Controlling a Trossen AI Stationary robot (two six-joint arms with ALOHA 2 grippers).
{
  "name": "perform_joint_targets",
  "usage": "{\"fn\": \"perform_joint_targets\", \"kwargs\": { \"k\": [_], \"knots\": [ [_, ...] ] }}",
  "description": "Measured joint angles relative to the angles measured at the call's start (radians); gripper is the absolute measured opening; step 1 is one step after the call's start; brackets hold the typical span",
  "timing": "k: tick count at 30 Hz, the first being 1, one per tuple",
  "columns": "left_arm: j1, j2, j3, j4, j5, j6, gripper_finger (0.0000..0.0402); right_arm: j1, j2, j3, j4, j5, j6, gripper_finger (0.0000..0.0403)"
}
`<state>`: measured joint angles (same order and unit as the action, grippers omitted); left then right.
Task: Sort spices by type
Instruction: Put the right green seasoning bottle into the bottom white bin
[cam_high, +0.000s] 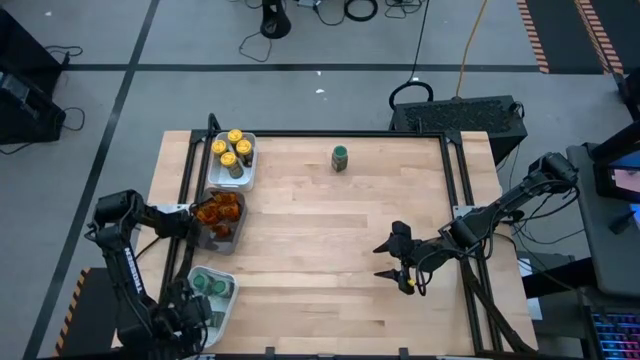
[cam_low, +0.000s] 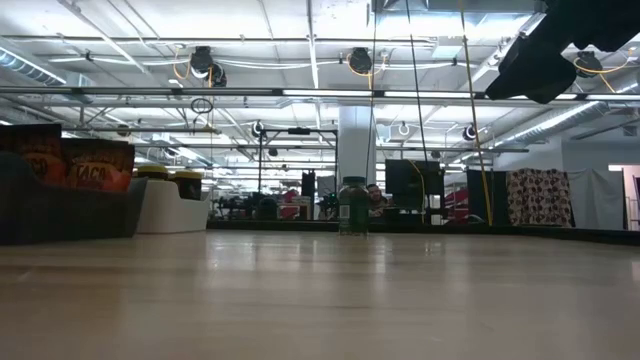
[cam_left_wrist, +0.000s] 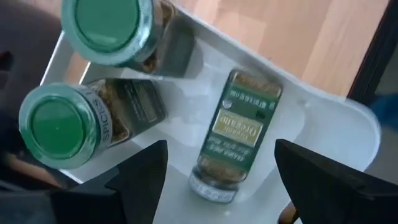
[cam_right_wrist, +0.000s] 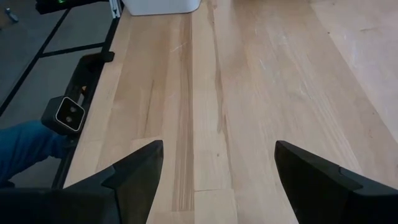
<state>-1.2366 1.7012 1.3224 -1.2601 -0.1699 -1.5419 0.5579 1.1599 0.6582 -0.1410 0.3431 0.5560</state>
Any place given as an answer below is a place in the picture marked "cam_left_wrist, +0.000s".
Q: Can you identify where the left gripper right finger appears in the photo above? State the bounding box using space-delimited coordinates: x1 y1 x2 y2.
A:
275 139 398 224

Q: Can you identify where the green-lid oregano jar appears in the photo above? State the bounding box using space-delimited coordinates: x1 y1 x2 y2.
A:
60 0 205 78
18 77 169 170
188 68 284 205

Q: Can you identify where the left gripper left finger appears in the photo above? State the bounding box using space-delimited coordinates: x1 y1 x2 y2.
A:
0 139 169 224

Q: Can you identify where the large white bin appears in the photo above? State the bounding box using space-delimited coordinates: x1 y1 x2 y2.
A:
40 6 382 224

